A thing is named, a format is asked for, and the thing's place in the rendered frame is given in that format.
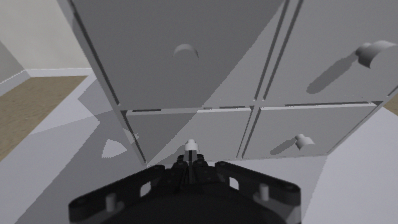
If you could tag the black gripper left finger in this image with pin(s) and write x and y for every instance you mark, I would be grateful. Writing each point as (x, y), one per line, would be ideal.
(99, 205)

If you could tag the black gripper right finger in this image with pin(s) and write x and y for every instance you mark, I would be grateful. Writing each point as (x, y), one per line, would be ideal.
(282, 197)

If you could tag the grey chest of drawers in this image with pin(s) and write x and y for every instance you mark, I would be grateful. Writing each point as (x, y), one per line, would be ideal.
(74, 21)

